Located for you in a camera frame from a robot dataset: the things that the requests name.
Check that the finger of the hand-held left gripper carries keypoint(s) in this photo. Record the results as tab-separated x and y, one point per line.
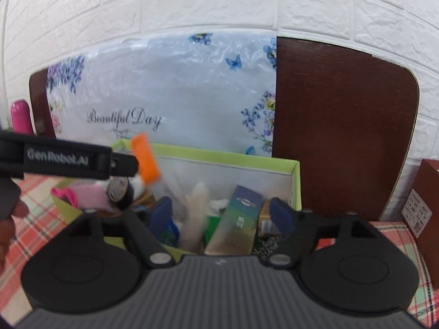
118	192
125	166

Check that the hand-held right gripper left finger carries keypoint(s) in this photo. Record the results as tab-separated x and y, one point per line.
163	216

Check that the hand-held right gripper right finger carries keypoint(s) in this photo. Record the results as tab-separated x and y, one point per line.
283	218

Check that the tan cardboard box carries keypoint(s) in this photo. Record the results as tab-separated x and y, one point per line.
265	216

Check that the white and orange box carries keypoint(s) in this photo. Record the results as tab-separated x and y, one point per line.
145	161

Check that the white glove pink cuff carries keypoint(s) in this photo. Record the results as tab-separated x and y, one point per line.
91	195

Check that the steel wool scourer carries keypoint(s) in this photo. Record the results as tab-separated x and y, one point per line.
265	245

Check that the white plastic bottle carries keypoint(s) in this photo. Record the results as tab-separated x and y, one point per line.
197	209

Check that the slim grey-green cardboard box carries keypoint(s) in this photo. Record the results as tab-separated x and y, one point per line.
236	226

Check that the green scouring pad packet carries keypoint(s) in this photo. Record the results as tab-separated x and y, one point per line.
211	228

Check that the light green cardboard box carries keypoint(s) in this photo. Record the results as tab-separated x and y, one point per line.
240	164

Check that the person's left hand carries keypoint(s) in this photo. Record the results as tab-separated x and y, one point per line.
8	236

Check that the pink bottle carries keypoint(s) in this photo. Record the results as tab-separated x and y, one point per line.
21	116

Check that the floral plastic bag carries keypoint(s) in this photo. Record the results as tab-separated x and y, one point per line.
171	85

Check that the brown wooden headboard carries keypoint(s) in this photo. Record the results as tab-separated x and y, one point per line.
343	126

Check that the plaid cloth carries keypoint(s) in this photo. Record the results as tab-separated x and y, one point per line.
394	236

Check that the brown cardboard box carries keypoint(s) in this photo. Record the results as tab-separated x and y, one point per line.
425	185

